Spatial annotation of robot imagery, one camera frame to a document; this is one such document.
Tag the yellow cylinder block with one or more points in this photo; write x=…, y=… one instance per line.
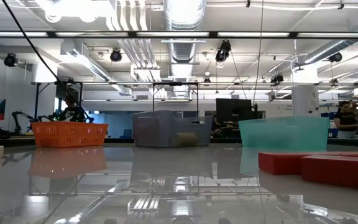
x=186, y=139

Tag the background black robot arm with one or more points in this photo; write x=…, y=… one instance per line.
x=16, y=124

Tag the grey plastic bin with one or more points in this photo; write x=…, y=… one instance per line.
x=154, y=130

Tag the person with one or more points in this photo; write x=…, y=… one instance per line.
x=73, y=113
x=346, y=119
x=217, y=126

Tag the black monitor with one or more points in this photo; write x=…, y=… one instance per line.
x=233, y=110

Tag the black ceiling spotlight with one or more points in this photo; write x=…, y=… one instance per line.
x=335, y=57
x=116, y=56
x=10, y=60
x=277, y=79

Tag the orange plastic basket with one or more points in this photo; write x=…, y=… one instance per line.
x=68, y=133

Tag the teal plastic bin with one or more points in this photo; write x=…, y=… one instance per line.
x=291, y=130

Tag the white column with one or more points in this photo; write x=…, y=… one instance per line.
x=303, y=99

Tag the black background station frame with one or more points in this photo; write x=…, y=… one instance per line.
x=37, y=102
x=175, y=83

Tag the black metal table frame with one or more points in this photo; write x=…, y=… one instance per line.
x=222, y=140

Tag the silver ventilation duct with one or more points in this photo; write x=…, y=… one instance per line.
x=183, y=49

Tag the black overhead camera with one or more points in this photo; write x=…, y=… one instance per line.
x=224, y=49

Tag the frame bar with light strips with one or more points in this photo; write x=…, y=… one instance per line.
x=213, y=34

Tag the white rectangular air duct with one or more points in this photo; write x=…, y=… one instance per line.
x=82, y=60

